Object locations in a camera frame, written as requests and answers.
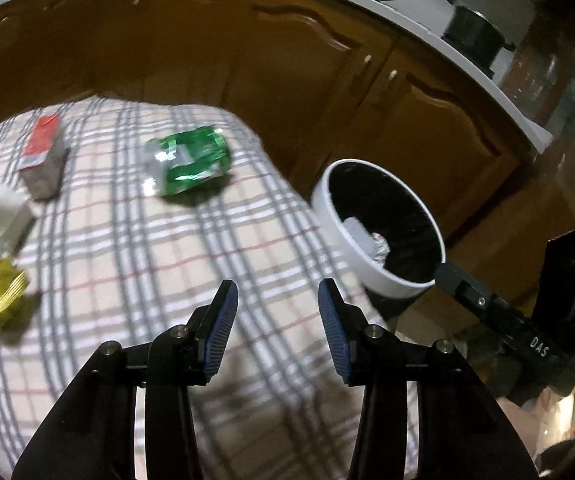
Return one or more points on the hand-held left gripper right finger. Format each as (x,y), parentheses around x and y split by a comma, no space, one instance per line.
(335,332)

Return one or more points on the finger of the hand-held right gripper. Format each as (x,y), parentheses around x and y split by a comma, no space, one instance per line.
(467,292)

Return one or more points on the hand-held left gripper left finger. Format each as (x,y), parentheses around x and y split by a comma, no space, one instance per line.
(220,330)

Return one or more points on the white round bin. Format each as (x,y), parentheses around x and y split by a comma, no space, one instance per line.
(367,270)

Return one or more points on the person's right hand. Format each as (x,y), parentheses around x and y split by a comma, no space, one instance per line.
(527,427)

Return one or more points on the crushed green can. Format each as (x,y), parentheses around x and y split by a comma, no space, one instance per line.
(190,160)

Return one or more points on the red and grey box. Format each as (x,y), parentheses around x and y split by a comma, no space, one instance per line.
(42,157)

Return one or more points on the black cooking pot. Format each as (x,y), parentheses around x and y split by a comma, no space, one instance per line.
(475,37)

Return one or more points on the wooden base cabinets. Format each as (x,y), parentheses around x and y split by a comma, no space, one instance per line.
(217,50)

